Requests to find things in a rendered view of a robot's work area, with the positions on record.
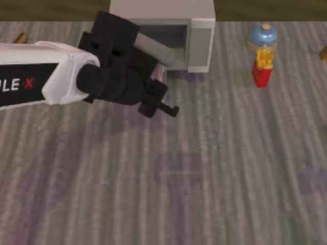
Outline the white toy microwave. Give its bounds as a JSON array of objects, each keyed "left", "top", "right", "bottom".
[{"left": 109, "top": 0, "right": 217, "bottom": 75}]

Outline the red box of french fries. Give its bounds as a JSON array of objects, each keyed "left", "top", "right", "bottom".
[{"left": 251, "top": 44, "right": 275, "bottom": 88}]

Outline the blue service bell wooden base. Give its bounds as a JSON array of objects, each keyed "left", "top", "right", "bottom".
[{"left": 246, "top": 22, "right": 278, "bottom": 52}]

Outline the brown bread loaf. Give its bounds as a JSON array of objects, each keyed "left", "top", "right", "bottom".
[{"left": 13, "top": 31, "right": 28, "bottom": 44}]

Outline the brown round bread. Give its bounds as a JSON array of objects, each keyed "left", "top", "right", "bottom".
[{"left": 318, "top": 45, "right": 327, "bottom": 63}]

